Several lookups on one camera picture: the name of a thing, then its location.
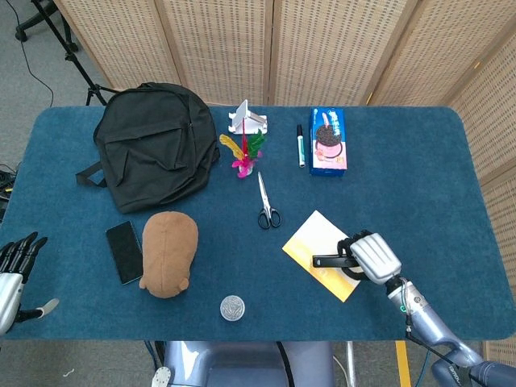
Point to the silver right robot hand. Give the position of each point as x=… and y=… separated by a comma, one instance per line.
x=375, y=258

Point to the wicker folding screen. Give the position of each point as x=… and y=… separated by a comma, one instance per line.
x=330, y=48

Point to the black smartphone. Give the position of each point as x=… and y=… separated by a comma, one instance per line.
x=124, y=252

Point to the green and black marker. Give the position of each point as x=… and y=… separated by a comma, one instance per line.
x=300, y=145

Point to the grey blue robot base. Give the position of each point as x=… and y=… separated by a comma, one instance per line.
x=242, y=363

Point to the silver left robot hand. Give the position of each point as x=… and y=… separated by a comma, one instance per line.
x=10, y=294

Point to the colourful feather shuttlecock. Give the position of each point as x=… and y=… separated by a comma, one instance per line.
x=244, y=167

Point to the blue cookie box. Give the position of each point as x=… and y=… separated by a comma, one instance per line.
x=328, y=141

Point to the metal table leg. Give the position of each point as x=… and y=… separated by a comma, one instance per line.
x=350, y=363

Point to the blue table cloth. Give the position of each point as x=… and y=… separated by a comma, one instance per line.
x=403, y=181

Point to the white phone stand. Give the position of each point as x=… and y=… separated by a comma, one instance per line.
x=258, y=121

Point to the brown plush toy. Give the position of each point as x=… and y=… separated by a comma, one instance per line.
x=169, y=250

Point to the black stapler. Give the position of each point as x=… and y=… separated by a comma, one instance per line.
x=328, y=261

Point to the black tripod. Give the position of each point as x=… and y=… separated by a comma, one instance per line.
x=76, y=64

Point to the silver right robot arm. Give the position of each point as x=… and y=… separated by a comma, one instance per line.
x=423, y=318

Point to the black fabric backpack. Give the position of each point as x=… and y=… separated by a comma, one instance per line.
x=153, y=145

